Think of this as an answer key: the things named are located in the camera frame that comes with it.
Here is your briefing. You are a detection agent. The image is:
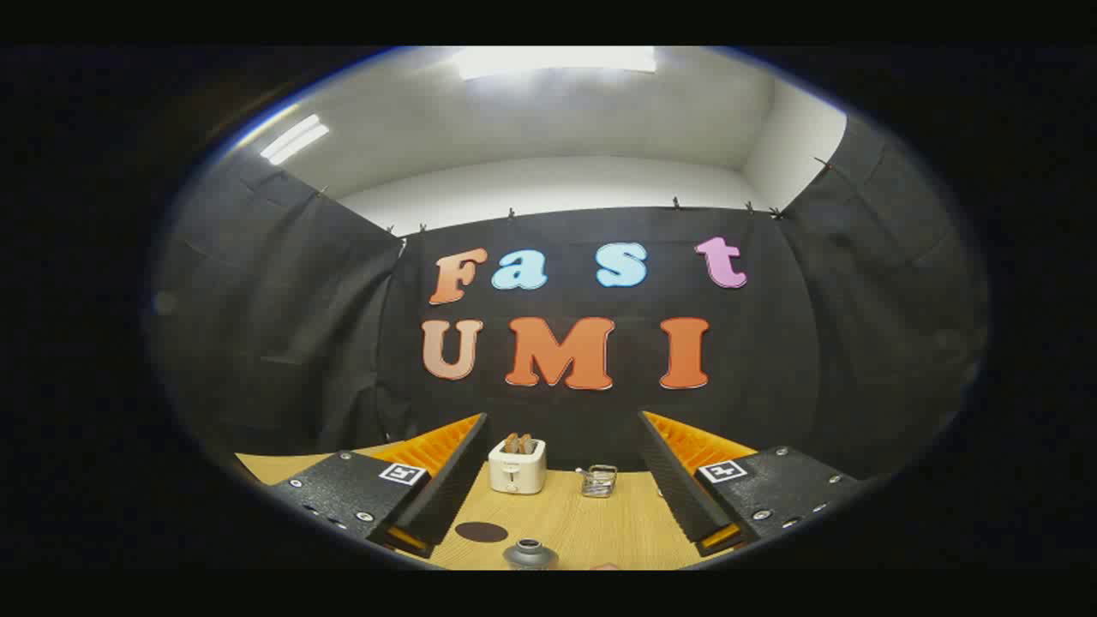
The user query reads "silver juice bottle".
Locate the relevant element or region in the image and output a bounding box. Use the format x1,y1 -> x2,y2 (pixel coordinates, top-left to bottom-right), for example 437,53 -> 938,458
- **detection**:
502,538 -> 560,571

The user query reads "double strip ceiling light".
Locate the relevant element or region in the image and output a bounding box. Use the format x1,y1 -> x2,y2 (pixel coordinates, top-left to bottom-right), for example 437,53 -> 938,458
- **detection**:
260,114 -> 330,166

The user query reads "clear utensil holder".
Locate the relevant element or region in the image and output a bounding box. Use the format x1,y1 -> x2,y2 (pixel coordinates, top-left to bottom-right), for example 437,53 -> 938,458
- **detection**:
579,464 -> 618,499

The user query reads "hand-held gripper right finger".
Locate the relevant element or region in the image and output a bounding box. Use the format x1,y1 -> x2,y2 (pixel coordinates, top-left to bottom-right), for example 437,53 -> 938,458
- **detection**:
637,410 -> 862,558

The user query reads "wooden table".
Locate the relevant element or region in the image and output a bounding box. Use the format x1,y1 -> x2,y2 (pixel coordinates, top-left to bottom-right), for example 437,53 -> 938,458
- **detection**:
236,441 -> 755,571

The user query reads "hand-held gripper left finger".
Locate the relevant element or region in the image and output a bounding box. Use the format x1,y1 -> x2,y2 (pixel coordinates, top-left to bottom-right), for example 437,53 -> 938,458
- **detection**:
270,413 -> 489,558

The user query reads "white toaster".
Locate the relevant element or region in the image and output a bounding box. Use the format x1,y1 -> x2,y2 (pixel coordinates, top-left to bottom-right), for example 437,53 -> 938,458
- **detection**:
489,437 -> 547,495

